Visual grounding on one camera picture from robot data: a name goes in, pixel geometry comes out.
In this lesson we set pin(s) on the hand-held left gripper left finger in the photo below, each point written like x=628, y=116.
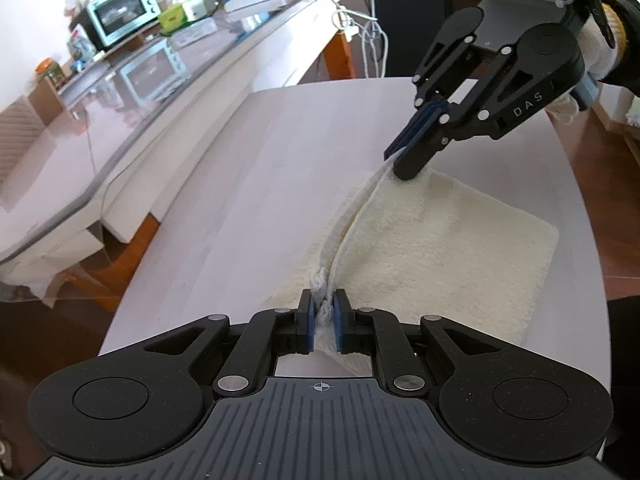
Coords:
x=312, y=330

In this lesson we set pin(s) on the flat white box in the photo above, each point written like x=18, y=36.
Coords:
x=255, y=0

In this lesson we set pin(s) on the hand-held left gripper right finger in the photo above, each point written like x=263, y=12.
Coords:
x=337, y=325

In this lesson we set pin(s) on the person's right forearm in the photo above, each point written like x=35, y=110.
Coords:
x=630, y=60

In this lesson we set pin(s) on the brown cardboard box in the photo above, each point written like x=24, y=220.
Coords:
x=45, y=102

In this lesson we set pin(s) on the person's right hand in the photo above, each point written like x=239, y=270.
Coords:
x=602, y=50

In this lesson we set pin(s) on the small white box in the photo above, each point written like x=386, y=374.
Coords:
x=195, y=10

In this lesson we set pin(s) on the green tissue box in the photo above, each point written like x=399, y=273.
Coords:
x=174, y=17

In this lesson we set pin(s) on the beige woven chair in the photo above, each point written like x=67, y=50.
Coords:
x=20, y=130

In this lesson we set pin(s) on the black computer case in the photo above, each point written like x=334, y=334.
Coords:
x=410, y=10

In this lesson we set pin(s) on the cream terry towel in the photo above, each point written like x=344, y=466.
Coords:
x=450, y=260

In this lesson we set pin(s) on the black office chair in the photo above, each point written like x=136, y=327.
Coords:
x=625, y=385

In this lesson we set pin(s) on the teal toaster oven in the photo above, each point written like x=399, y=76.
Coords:
x=122, y=12

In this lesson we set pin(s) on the jar with orange lid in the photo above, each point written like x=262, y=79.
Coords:
x=50, y=75

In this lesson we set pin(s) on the glass-topped white table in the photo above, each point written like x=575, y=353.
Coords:
x=150, y=125

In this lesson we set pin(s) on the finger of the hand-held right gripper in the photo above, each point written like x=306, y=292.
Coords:
x=420, y=155
x=450, y=45

